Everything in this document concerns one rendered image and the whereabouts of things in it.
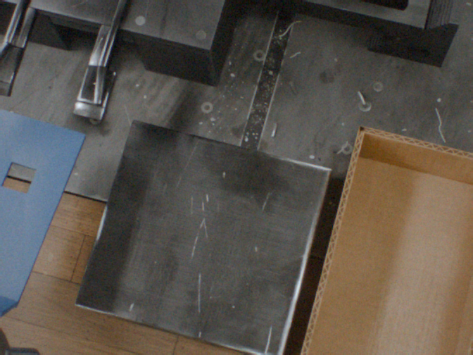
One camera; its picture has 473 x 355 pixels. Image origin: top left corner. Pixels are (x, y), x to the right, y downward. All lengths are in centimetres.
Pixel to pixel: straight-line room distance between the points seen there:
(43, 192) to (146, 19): 16
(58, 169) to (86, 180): 9
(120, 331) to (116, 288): 4
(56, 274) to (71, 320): 4
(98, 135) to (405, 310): 29
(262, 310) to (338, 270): 7
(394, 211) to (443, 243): 5
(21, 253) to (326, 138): 27
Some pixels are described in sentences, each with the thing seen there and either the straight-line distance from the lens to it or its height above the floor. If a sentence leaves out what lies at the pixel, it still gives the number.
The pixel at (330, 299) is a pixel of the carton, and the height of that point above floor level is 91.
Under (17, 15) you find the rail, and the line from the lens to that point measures 76.
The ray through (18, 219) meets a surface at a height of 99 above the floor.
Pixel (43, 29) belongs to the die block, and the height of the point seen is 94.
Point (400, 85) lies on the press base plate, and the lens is 81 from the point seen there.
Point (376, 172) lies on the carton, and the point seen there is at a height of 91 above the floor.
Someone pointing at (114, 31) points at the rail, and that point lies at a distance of 74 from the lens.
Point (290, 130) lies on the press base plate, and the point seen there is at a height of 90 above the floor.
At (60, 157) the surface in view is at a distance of 72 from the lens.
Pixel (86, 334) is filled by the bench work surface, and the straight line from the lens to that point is 77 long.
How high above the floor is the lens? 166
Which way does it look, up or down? 75 degrees down
